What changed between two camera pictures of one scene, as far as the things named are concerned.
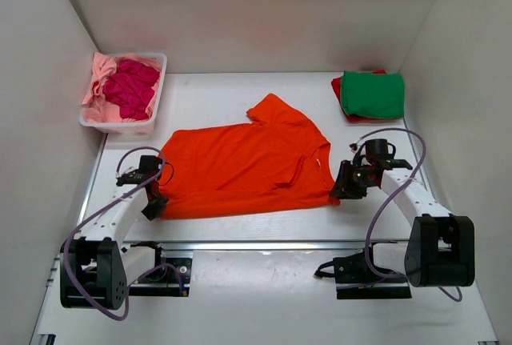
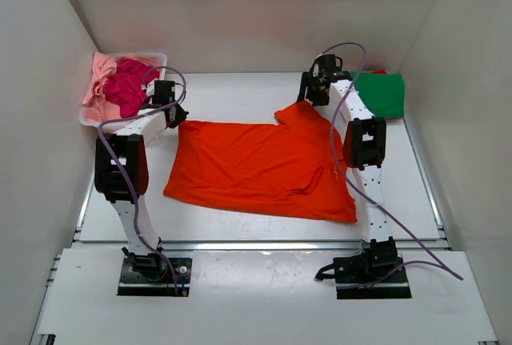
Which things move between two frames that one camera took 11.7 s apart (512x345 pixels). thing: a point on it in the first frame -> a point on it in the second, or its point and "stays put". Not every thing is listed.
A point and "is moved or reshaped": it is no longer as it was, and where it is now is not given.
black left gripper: (155, 210) -> (181, 117)
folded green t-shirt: (373, 94) stays put
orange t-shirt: (278, 161) is moved or reshaped
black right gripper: (343, 186) -> (307, 80)
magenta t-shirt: (131, 88) stays put
